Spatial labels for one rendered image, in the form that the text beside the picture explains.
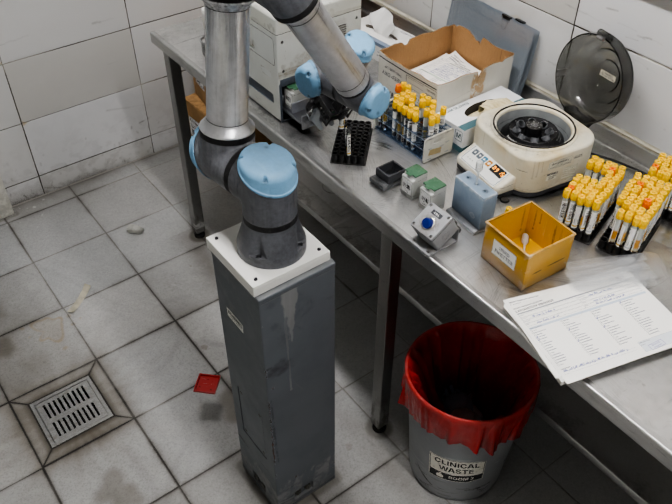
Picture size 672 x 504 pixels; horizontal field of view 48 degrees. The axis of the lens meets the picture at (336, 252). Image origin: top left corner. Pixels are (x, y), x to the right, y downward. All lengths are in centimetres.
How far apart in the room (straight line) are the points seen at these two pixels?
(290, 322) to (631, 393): 71
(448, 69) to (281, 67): 51
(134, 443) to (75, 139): 146
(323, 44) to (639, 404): 87
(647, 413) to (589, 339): 18
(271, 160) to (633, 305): 79
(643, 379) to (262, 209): 79
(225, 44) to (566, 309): 85
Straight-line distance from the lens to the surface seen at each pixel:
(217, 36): 147
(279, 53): 198
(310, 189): 283
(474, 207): 171
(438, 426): 197
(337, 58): 148
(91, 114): 338
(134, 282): 293
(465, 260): 166
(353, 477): 232
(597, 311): 160
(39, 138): 334
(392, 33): 242
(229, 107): 152
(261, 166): 148
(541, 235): 170
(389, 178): 182
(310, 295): 165
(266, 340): 166
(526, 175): 182
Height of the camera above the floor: 199
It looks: 42 degrees down
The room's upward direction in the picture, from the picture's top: straight up
